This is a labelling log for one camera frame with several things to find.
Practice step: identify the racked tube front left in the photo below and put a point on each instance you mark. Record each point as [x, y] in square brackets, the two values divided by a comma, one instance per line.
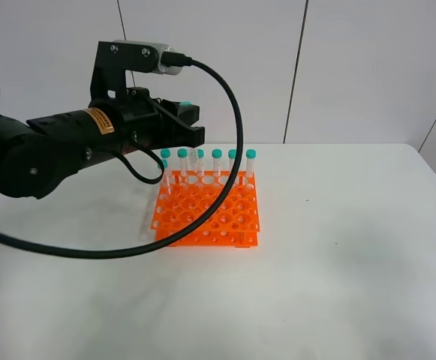
[166, 184]

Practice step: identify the racked tube back left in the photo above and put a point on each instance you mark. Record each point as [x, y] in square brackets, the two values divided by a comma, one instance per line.
[165, 157]

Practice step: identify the racked tube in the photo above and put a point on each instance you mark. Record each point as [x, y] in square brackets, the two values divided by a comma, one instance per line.
[200, 163]
[182, 154]
[250, 159]
[165, 157]
[216, 161]
[166, 184]
[232, 158]

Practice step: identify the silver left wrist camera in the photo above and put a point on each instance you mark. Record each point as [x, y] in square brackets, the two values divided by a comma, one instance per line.
[146, 57]

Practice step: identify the racked tube far right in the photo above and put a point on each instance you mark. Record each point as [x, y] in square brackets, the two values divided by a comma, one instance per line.
[250, 159]

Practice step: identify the teal capped clear test tube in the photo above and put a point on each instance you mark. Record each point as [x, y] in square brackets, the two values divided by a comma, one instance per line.
[189, 150]

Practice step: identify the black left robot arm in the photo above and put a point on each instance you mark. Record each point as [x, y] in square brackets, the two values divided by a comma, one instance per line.
[38, 154]

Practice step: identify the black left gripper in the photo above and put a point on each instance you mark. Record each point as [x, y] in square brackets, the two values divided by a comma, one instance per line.
[129, 115]

